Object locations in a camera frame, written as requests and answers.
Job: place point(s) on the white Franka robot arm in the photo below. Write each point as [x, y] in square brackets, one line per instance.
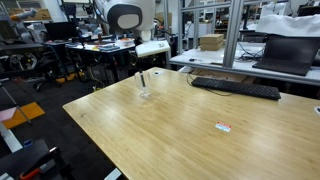
[131, 16]

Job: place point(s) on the clear plastic cup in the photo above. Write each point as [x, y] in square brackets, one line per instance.
[143, 90]

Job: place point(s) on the black marker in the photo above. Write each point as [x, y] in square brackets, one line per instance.
[142, 80]

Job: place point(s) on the small white disc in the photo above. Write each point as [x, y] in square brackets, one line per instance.
[158, 72]

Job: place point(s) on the white orange bowl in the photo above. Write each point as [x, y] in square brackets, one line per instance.
[127, 42]

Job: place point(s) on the white workbench shelf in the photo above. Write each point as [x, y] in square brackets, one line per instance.
[213, 58]

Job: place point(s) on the cluttered background table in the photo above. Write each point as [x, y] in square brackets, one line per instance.
[113, 50]

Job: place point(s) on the blue book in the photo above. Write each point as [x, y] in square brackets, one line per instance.
[109, 48]

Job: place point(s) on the flat cardboard box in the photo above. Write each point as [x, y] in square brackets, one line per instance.
[211, 47]

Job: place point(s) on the flat cardboard sheet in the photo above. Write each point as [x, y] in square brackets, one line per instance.
[226, 76]

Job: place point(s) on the red white sticker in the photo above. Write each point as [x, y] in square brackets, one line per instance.
[223, 126]

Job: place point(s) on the large cardboard box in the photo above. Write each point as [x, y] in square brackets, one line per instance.
[212, 38]

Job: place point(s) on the black computer keyboard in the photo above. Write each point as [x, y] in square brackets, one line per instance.
[236, 87]

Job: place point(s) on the yellow floor object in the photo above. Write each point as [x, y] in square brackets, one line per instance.
[68, 77]

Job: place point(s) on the black office chair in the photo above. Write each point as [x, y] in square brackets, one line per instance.
[46, 71]

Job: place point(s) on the black monitor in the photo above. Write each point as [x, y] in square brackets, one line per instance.
[60, 30]

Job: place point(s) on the black laptop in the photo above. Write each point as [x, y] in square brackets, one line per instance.
[286, 56]

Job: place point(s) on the orange floor mat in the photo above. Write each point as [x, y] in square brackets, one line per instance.
[25, 115]

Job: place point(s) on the black steering wheel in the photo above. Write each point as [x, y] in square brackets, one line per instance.
[22, 61]

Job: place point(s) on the small blue block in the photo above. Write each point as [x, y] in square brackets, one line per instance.
[27, 143]

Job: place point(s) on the white cloth cover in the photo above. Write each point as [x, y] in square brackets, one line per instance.
[290, 26]

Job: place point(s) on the grey tripod leg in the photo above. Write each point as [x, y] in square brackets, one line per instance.
[15, 101]

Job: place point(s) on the black equipment case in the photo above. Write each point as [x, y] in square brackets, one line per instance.
[26, 158]

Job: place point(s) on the white orange background robot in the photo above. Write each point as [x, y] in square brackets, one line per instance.
[25, 14]

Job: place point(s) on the pink paper sheet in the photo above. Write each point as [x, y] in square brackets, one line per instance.
[6, 114]

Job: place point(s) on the white round table grommet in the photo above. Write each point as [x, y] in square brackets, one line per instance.
[317, 110]

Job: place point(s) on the thin aluminium frame post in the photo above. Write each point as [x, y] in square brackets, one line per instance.
[167, 20]

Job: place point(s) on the wide aluminium frame post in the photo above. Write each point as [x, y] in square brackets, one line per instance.
[231, 33]

